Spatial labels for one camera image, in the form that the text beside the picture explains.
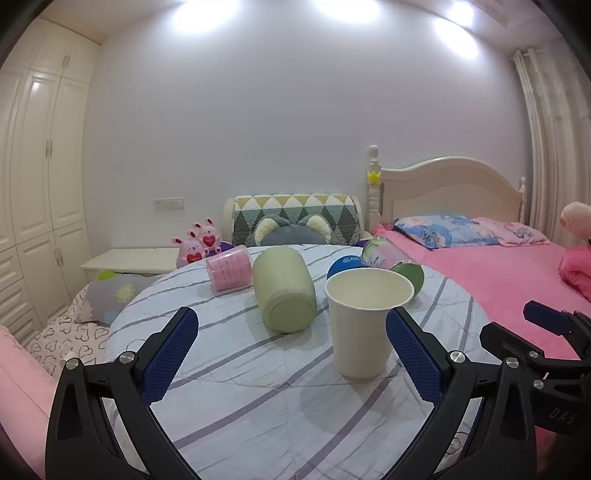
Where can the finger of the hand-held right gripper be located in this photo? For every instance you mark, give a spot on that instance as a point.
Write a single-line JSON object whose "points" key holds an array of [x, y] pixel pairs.
{"points": [[547, 317], [505, 340]]}

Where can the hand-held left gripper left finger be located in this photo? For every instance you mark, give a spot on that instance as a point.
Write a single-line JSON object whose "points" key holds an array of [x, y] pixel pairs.
{"points": [[168, 355]]}

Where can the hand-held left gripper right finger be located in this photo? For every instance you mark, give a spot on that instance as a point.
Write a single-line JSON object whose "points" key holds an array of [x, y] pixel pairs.
{"points": [[415, 355]]}

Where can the pale green cup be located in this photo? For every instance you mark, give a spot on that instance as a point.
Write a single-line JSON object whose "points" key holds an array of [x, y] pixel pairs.
{"points": [[281, 286]]}

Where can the white paper cup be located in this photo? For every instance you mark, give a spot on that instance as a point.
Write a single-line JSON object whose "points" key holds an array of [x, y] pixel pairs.
{"points": [[360, 341]]}

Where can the pink translucent cup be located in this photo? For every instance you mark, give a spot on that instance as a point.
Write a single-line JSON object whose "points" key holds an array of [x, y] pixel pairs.
{"points": [[228, 270]]}

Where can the blue cup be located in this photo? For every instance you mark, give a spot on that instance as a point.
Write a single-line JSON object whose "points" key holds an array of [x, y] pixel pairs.
{"points": [[344, 267]]}

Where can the pink plush toy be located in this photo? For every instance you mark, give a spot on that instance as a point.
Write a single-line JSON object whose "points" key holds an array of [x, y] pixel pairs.
{"points": [[577, 219], [577, 272]]}

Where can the pink bedsheet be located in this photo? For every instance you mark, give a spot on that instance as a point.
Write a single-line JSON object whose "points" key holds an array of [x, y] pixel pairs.
{"points": [[485, 281]]}

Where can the grey flower print pillow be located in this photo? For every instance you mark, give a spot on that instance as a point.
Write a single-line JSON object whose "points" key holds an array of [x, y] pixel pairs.
{"points": [[122, 293]]}

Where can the pink floral pillow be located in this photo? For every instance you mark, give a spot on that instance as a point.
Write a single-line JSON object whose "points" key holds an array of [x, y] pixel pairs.
{"points": [[517, 230]]}

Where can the heart print sheet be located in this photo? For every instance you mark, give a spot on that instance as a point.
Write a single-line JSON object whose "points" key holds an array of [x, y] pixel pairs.
{"points": [[69, 337]]}

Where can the white nightstand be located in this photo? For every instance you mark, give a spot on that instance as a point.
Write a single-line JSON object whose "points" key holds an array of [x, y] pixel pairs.
{"points": [[134, 259]]}

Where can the pink bunny toy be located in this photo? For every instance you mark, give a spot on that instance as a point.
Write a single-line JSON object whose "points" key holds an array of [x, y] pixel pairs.
{"points": [[189, 251], [208, 239]]}

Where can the blue floral pillow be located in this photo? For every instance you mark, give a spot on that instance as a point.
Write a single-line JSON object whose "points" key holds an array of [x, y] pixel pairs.
{"points": [[438, 230]]}

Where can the pink quilt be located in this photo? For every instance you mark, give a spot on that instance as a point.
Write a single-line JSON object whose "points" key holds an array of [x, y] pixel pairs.
{"points": [[23, 392]]}

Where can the cream padded headboard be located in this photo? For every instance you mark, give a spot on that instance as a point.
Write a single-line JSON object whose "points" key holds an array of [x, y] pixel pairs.
{"points": [[228, 217]]}

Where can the cream curtain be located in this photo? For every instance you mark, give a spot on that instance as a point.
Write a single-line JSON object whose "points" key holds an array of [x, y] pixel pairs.
{"points": [[554, 161]]}

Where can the cream wooden bed headboard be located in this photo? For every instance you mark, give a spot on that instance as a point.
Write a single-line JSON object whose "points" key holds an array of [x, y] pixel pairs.
{"points": [[452, 189]]}

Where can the grey plush cushion with ears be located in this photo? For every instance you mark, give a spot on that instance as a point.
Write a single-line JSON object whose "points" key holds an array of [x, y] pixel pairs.
{"points": [[291, 233]]}

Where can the triangle pattern quilted cover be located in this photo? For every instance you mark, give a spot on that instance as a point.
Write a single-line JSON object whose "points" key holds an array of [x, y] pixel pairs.
{"points": [[295, 203]]}

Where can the cream wardrobe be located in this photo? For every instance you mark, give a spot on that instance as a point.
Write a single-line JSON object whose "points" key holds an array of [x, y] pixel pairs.
{"points": [[41, 184]]}

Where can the white wall switch panel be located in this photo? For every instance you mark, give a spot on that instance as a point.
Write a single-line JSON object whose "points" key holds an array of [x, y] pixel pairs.
{"points": [[168, 203]]}

